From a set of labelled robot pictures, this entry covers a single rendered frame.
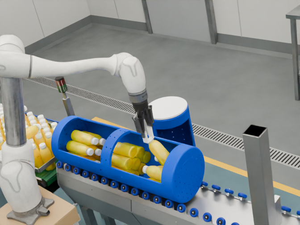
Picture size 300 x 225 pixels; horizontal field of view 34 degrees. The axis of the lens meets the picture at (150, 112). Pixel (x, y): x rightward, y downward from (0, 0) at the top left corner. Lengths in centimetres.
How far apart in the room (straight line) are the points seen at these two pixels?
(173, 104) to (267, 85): 238
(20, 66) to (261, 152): 109
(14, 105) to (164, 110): 107
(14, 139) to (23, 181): 23
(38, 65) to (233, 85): 357
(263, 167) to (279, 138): 293
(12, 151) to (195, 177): 91
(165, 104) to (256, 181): 161
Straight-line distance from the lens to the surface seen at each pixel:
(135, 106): 234
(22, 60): 216
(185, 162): 239
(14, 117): 245
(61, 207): 249
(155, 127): 310
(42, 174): 312
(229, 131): 471
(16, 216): 253
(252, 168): 164
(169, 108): 314
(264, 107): 501
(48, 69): 219
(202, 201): 253
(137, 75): 225
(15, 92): 239
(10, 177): 239
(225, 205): 249
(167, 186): 236
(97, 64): 236
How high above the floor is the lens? 257
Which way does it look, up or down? 29 degrees down
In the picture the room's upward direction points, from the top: 13 degrees counter-clockwise
